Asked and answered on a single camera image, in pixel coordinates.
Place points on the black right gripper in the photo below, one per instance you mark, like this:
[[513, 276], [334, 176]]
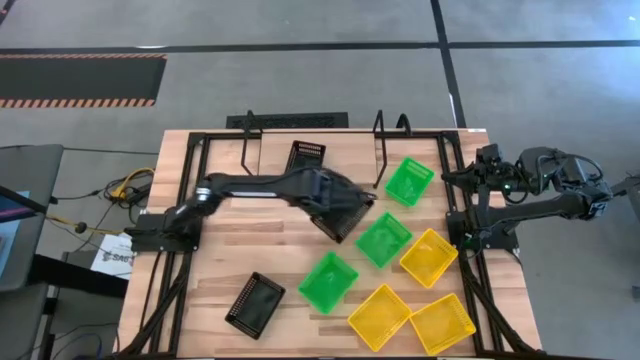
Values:
[[495, 177]]

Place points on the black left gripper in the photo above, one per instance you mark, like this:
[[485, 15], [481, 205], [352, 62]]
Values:
[[325, 190]]

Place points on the black plastic slotted basket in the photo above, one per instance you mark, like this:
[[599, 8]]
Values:
[[306, 150], [255, 305], [345, 227]]

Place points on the green plastic slotted basket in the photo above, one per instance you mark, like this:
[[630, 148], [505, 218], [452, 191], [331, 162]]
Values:
[[383, 240], [327, 282], [409, 182]]

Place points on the yellow plastic slotted basket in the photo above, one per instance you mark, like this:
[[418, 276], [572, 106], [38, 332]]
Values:
[[379, 317], [442, 324], [428, 258]]

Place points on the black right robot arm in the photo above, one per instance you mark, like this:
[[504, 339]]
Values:
[[550, 205]]

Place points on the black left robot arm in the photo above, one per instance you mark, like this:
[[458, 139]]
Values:
[[250, 186]]

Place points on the black perforated floor grate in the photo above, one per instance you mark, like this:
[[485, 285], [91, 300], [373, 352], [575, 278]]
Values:
[[300, 121]]

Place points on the black metal stand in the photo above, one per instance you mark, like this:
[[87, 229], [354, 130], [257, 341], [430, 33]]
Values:
[[631, 187]]

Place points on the white printed paper sheet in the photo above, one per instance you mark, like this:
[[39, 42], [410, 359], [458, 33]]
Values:
[[112, 260]]

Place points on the black round plug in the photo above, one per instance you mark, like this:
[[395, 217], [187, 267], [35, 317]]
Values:
[[81, 228]]

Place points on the black desk beam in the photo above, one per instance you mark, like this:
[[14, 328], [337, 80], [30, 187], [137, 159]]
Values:
[[75, 275]]

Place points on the black hazard striped floor mat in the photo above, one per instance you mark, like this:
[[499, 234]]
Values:
[[75, 80]]

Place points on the gray side table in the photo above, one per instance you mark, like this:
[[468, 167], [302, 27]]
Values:
[[35, 170]]

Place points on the blue panel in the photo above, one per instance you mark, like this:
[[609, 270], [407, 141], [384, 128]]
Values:
[[10, 235]]

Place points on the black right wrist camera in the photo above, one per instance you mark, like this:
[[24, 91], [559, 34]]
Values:
[[489, 154]]

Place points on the black metal shelf side frame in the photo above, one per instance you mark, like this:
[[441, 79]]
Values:
[[384, 155], [244, 150]]

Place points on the black curved bracket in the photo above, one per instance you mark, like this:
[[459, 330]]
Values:
[[409, 129]]

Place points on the black aluminium table frame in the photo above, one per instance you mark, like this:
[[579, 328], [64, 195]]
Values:
[[225, 135]]

